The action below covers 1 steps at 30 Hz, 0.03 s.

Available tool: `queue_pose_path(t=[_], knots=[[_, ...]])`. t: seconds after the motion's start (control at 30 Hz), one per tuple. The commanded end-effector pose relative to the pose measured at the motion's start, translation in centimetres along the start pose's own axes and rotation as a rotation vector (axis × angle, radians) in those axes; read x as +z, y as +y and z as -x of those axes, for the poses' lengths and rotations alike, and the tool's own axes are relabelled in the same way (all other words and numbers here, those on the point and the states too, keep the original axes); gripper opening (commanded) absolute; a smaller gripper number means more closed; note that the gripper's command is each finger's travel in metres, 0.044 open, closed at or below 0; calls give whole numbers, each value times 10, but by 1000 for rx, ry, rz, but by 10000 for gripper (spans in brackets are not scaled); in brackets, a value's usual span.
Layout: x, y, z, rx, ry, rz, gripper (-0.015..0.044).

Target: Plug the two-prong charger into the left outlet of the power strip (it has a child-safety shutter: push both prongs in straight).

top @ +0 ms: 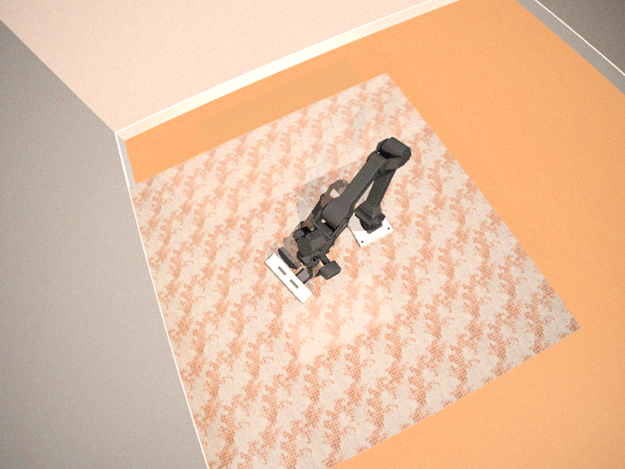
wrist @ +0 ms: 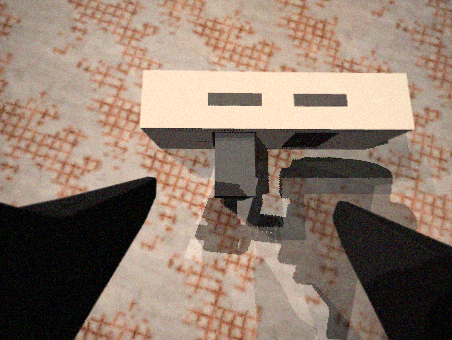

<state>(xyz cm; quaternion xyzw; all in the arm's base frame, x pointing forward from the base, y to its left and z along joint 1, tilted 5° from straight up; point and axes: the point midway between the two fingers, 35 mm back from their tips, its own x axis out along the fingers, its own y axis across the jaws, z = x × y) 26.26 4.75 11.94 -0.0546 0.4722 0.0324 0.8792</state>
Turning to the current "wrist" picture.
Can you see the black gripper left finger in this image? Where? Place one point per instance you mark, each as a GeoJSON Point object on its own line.
{"type": "Point", "coordinates": [57, 257]}

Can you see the black two-prong charger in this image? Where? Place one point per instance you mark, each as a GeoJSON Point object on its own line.
{"type": "Point", "coordinates": [234, 165]}

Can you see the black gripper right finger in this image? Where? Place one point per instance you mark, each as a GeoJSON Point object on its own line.
{"type": "Point", "coordinates": [406, 275]}

